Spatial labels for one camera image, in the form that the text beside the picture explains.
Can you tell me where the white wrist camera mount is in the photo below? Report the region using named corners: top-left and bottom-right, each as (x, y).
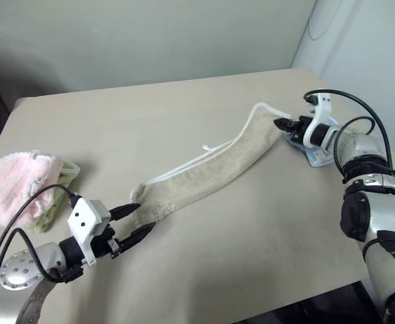
top-left (66, 198), bottom-right (112, 269)
top-left (301, 93), bottom-right (340, 150)

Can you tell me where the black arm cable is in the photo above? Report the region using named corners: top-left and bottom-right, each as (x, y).
top-left (0, 184), bottom-right (83, 298)
top-left (302, 88), bottom-right (395, 177)

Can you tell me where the beige towel with white trim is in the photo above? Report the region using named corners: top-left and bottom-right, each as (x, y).
top-left (129, 102), bottom-right (286, 231)

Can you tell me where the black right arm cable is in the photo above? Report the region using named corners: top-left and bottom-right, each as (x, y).
top-left (302, 88), bottom-right (395, 177)

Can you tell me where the pink folded towel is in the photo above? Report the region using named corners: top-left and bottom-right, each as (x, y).
top-left (0, 151), bottom-right (65, 227)

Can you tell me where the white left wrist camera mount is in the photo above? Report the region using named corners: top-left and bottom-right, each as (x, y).
top-left (66, 198), bottom-right (112, 269)

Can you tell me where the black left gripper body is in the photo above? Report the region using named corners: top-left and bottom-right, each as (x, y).
top-left (90, 224), bottom-right (122, 261)

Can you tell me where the green folded towel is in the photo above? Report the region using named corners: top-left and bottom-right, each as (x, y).
top-left (24, 160), bottom-right (82, 234)

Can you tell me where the blue and white cloth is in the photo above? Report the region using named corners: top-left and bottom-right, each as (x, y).
top-left (284, 117), bottom-right (340, 169)

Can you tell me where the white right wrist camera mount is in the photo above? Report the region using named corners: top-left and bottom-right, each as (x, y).
top-left (301, 93), bottom-right (340, 150)

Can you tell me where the white cable on wall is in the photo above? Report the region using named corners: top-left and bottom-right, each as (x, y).
top-left (307, 0), bottom-right (340, 42)

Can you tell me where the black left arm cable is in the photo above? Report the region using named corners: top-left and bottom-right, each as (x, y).
top-left (0, 184), bottom-right (83, 298)

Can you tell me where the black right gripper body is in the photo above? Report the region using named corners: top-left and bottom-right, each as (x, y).
top-left (292, 115), bottom-right (315, 143)

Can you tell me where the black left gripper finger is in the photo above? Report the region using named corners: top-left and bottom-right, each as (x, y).
top-left (108, 202), bottom-right (142, 222)
top-left (120, 221), bottom-right (157, 252)

